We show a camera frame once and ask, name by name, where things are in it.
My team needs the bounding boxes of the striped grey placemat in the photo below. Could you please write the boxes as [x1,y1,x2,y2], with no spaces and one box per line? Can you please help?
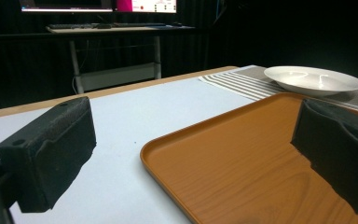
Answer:
[198,64,358,116]

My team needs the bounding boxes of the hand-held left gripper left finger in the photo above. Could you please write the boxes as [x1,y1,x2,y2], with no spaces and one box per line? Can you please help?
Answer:
[0,95,97,214]

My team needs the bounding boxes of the white plate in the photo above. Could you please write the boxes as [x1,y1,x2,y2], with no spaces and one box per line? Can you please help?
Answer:
[263,65,358,98]

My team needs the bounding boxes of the brown wooden tray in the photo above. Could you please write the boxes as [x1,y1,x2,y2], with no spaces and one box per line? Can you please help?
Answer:
[140,91,358,224]

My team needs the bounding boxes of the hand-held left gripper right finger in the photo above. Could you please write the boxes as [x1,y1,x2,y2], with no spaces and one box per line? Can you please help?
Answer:
[290,98,358,217]

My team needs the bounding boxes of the computer monitor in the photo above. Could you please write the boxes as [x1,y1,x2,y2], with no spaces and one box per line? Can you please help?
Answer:
[19,0,178,14]

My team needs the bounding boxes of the black keyboard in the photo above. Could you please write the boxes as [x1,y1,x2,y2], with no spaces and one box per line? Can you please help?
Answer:
[48,22,101,30]

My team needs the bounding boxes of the white-legged desk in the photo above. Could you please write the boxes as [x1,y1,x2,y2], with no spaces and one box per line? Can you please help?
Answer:
[45,24,197,95]

